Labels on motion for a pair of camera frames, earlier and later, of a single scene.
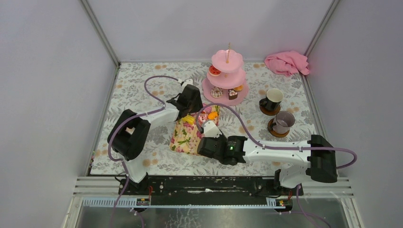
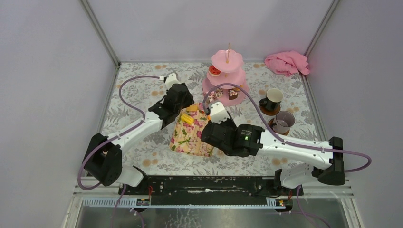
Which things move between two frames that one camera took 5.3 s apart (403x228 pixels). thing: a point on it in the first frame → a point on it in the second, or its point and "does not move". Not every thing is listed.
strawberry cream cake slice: [202, 117] → [212, 97]
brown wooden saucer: [269, 112] does not move
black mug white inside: [272, 101] does not move
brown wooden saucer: [270, 127] does not move
